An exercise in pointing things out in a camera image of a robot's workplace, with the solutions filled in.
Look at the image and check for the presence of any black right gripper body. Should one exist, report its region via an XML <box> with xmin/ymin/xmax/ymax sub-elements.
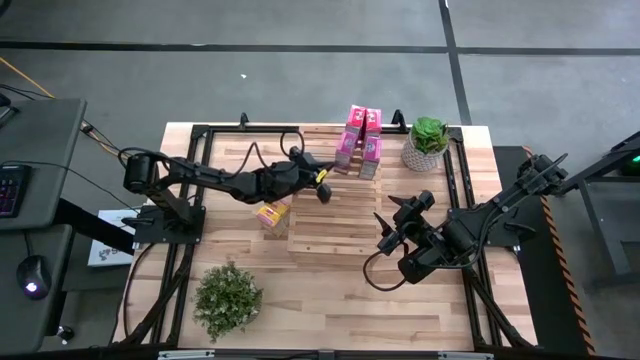
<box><xmin>375</xmin><ymin>189</ymin><xmax>452</xmax><ymax>262</ymax></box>

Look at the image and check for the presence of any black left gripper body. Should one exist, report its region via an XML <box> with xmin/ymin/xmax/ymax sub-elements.
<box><xmin>281</xmin><ymin>145</ymin><xmax>334</xmax><ymax>205</ymax></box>

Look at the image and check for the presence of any magenta cereal box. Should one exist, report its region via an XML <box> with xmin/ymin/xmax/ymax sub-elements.
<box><xmin>334</xmin><ymin>130</ymin><xmax>359</xmax><ymax>176</ymax></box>
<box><xmin>358</xmin><ymin>134</ymin><xmax>384</xmax><ymax>181</ymax></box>

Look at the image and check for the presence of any wooden slatted shelf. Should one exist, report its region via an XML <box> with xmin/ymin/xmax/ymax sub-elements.
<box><xmin>285</xmin><ymin>126</ymin><xmax>384</xmax><ymax>271</ymax></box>

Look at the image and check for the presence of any succulent in white patterned pot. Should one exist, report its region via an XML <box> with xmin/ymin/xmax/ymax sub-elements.
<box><xmin>400</xmin><ymin>116</ymin><xmax>450</xmax><ymax>173</ymax></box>

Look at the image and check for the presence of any black mat with hazard stripe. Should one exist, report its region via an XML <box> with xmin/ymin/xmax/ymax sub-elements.
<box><xmin>492</xmin><ymin>144</ymin><xmax>597</xmax><ymax>357</ymax></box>

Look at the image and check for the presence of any bushy green plant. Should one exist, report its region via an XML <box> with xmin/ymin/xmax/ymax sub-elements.
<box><xmin>193</xmin><ymin>260</ymin><xmax>264</xmax><ymax>345</ymax></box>

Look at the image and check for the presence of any black metal stand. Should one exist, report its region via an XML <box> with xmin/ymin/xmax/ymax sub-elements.
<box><xmin>552</xmin><ymin>130</ymin><xmax>640</xmax><ymax>289</ymax></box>

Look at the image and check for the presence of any white printed booklet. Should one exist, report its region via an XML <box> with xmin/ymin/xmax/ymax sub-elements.
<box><xmin>87</xmin><ymin>208</ymin><xmax>139</xmax><ymax>268</ymax></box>

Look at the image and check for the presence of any black support beam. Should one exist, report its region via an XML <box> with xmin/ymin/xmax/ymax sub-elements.
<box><xmin>53</xmin><ymin>198</ymin><xmax>137</xmax><ymax>256</ymax></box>

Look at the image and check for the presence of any black device with green light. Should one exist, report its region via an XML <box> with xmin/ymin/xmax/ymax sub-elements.
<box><xmin>608</xmin><ymin>130</ymin><xmax>640</xmax><ymax>177</ymax></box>

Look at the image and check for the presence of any grey desk top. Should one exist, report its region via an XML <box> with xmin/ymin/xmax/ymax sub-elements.
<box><xmin>0</xmin><ymin>224</ymin><xmax>76</xmax><ymax>354</ymax></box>
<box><xmin>0</xmin><ymin>98</ymin><xmax>87</xmax><ymax>231</ymax></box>

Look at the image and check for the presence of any black computer mouse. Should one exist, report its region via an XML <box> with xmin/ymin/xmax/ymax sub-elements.
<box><xmin>16</xmin><ymin>254</ymin><xmax>53</xmax><ymax>301</ymax></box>

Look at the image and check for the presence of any black backlit keyboard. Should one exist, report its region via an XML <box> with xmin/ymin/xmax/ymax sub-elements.
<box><xmin>0</xmin><ymin>164</ymin><xmax>32</xmax><ymax>219</ymax></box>

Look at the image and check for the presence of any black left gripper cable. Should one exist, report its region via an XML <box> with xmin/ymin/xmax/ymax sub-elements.
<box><xmin>219</xmin><ymin>128</ymin><xmax>307</xmax><ymax>179</ymax></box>

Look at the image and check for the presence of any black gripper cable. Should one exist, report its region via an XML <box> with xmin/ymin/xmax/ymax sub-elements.
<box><xmin>219</xmin><ymin>128</ymin><xmax>307</xmax><ymax>179</ymax></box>
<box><xmin>363</xmin><ymin>248</ymin><xmax>409</xmax><ymax>292</ymax></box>

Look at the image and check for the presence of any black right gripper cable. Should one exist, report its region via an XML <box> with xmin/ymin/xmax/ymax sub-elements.
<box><xmin>363</xmin><ymin>248</ymin><xmax>409</xmax><ymax>292</ymax></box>

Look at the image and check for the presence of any black metal table frame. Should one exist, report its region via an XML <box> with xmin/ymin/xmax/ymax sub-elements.
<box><xmin>113</xmin><ymin>108</ymin><xmax>537</xmax><ymax>351</ymax></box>

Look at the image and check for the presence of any black keyboard cable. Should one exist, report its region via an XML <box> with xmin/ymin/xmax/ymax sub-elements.
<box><xmin>0</xmin><ymin>159</ymin><xmax>126</xmax><ymax>201</ymax></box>

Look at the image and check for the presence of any yellow floor cable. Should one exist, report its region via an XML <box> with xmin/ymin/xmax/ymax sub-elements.
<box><xmin>0</xmin><ymin>56</ymin><xmax>124</xmax><ymax>156</ymax></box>

